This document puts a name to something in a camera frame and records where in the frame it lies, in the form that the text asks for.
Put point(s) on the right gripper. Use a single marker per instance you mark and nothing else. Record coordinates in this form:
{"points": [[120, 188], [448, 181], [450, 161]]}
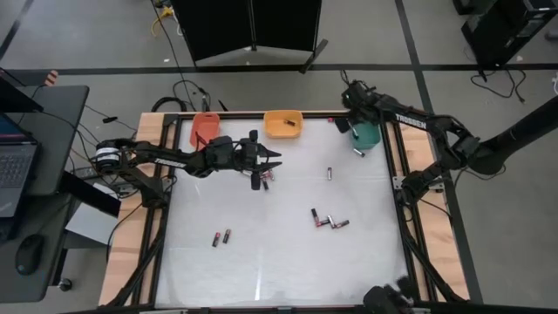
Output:
{"points": [[361, 100]]}

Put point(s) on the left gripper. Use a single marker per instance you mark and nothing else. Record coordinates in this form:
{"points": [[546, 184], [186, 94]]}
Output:
{"points": [[252, 157]]}

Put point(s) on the silver battery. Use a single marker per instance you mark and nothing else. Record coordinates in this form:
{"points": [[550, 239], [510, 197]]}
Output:
{"points": [[271, 175], [358, 152], [330, 173], [331, 221], [354, 131]]}

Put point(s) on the black copper battery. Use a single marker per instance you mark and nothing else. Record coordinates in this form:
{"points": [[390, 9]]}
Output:
{"points": [[265, 185], [289, 122], [314, 213], [226, 236]]}

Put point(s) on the yellow plastic bin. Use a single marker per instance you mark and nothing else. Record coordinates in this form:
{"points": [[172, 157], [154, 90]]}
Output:
{"points": [[276, 131]]}

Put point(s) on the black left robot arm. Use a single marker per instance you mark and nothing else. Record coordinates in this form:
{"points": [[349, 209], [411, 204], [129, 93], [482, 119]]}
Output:
{"points": [[148, 154]]}

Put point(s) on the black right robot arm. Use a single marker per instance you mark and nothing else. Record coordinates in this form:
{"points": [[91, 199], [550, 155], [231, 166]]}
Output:
{"points": [[410, 121]]}

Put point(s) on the teal plastic bin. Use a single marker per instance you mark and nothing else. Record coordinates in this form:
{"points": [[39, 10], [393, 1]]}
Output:
{"points": [[370, 137]]}

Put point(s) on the orange plastic bin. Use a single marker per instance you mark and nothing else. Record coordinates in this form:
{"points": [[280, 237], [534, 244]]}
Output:
{"points": [[208, 126]]}

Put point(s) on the black folding screen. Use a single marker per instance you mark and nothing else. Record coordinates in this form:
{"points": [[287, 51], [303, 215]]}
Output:
{"points": [[218, 26]]}

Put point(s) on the small grey device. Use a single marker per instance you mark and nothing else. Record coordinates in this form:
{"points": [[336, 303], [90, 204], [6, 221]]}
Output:
{"points": [[122, 188]]}

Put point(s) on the black computer tower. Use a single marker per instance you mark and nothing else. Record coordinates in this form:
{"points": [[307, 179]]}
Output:
{"points": [[501, 30]]}

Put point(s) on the black blurred object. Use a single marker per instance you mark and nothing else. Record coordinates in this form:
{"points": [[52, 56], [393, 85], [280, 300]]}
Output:
{"points": [[383, 301]]}

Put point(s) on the black flat panel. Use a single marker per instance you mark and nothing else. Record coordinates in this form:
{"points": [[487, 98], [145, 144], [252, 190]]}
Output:
{"points": [[87, 194]]}

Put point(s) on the white grey box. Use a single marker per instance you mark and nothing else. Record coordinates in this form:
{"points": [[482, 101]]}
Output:
{"points": [[91, 224]]}

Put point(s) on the black desk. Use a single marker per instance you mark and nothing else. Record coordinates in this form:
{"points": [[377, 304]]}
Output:
{"points": [[56, 131]]}

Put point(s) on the red white striped object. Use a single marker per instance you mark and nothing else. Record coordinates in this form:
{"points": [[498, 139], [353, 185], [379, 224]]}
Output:
{"points": [[51, 77]]}

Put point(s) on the black caster wheel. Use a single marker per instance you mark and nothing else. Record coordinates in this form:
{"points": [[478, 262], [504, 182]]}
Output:
{"points": [[65, 284]]}

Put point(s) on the grey laptop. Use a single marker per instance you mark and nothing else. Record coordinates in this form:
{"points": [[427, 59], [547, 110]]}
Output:
{"points": [[15, 170]]}

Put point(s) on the black computer mouse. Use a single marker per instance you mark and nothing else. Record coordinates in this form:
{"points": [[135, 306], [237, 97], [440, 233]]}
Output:
{"points": [[29, 255]]}

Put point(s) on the black flat screen lid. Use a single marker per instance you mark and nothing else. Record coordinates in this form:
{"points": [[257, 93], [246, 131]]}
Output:
{"points": [[13, 98]]}

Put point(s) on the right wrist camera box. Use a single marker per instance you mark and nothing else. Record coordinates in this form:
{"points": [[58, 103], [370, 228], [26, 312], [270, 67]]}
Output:
{"points": [[342, 125]]}

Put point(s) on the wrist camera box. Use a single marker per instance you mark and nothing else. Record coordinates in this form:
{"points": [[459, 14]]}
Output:
{"points": [[255, 181], [342, 125]]}

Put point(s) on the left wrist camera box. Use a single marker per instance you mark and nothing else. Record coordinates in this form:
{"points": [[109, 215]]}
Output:
{"points": [[255, 181]]}

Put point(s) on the black aluminium table frame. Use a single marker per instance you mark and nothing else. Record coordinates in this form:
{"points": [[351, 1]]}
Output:
{"points": [[158, 270]]}

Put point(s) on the black tapered post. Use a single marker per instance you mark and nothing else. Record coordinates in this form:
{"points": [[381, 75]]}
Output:
{"points": [[523, 131]]}

